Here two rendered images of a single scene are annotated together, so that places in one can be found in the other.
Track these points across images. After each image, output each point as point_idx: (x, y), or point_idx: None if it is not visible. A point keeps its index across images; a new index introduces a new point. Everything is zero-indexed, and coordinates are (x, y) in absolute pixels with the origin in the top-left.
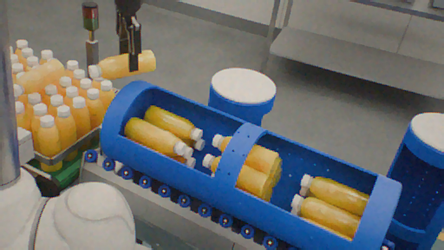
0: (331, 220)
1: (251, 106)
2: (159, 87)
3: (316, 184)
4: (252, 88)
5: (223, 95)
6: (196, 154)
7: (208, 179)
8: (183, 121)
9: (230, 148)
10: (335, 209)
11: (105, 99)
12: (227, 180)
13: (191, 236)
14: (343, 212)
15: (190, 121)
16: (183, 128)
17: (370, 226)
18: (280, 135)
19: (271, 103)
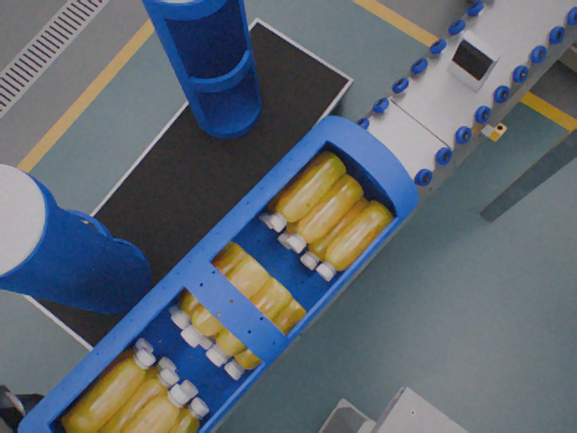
0: (340, 215)
1: (48, 225)
2: (50, 419)
3: (293, 215)
4: (0, 207)
5: (12, 268)
6: None
7: (261, 369)
8: (123, 380)
9: (244, 335)
10: (330, 205)
11: None
12: (279, 345)
13: (261, 377)
14: (335, 196)
15: (119, 365)
16: (135, 381)
17: (402, 192)
18: (224, 244)
19: (41, 184)
